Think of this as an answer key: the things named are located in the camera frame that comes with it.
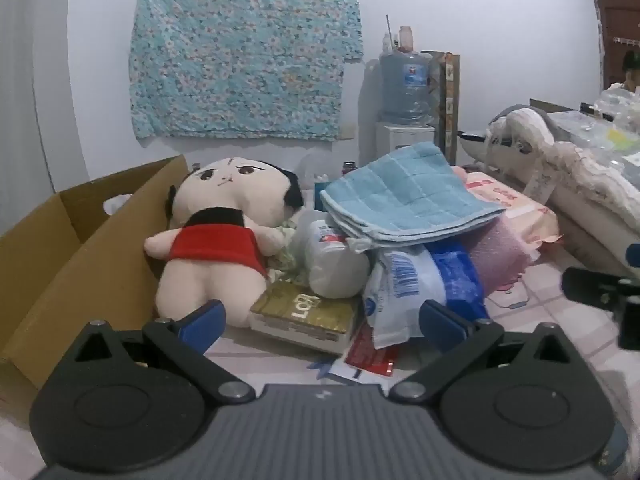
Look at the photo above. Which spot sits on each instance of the light blue towel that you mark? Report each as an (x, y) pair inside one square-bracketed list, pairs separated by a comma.
[(410, 190)]

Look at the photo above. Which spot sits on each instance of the red foil packet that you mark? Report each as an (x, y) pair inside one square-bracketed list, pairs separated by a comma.
[(372, 357)]

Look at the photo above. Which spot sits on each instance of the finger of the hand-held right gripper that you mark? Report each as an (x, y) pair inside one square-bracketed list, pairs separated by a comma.
[(590, 287)]

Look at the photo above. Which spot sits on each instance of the pink plush toy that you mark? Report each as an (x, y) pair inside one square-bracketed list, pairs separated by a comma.
[(500, 255)]

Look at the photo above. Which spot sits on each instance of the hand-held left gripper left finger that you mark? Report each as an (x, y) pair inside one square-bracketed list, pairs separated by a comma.
[(205, 321)]

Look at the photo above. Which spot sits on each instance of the blue water jug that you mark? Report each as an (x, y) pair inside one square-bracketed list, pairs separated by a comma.
[(402, 85)]

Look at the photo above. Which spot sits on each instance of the white water dispenser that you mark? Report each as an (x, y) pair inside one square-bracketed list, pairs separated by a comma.
[(400, 141)]

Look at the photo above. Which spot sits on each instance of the plush doll with red dress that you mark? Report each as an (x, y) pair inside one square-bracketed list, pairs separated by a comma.
[(220, 270)]

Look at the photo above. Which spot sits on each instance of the brown cardboard box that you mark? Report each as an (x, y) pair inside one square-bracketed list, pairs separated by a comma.
[(75, 270)]

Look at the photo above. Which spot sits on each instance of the white wall socket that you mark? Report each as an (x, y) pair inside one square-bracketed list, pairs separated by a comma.
[(348, 133)]

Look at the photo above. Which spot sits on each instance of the turquoise floral wall cloth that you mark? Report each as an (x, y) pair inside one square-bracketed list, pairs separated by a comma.
[(240, 50)]

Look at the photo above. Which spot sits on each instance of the blue white plastic package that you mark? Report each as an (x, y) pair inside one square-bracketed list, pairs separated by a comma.
[(410, 285)]

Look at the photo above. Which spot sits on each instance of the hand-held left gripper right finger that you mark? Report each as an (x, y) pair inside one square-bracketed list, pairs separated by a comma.
[(440, 322)]

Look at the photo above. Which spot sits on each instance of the red thermos flask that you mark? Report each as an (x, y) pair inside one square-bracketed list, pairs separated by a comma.
[(349, 166)]

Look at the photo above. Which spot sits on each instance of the small bottle with pale cap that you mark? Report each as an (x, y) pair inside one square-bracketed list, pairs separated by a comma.
[(405, 40)]

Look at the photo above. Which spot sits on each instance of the grey curtain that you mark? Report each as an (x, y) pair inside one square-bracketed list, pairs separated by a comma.
[(25, 110)]

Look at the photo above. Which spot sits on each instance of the patterned folding board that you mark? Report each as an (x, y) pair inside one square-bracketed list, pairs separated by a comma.
[(448, 110)]

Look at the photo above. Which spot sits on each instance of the pile of clear plastic bags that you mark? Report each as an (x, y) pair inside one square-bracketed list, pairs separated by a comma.
[(610, 125)]

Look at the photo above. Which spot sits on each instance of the gold lidded box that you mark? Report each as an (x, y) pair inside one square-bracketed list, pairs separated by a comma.
[(300, 312)]

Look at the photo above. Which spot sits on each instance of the pink wet wipes pack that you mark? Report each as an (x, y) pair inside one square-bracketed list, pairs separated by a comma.
[(520, 215)]

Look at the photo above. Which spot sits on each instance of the brown wooden door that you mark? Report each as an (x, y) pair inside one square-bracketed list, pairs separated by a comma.
[(617, 25)]

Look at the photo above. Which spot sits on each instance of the white plastic bottle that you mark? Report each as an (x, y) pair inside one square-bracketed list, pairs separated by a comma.
[(335, 265)]

